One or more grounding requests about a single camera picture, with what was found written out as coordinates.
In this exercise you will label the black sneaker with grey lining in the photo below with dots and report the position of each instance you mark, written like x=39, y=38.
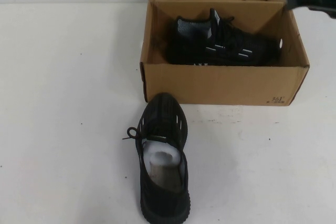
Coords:
x=223, y=43

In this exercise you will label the brown cardboard shoe box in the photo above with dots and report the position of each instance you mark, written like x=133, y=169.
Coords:
x=210, y=85

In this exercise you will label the white foam shoe insert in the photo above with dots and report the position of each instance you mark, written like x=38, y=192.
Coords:
x=151, y=155

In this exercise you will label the black sneaker with looped lace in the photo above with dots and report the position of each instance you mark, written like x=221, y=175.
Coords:
x=162, y=111

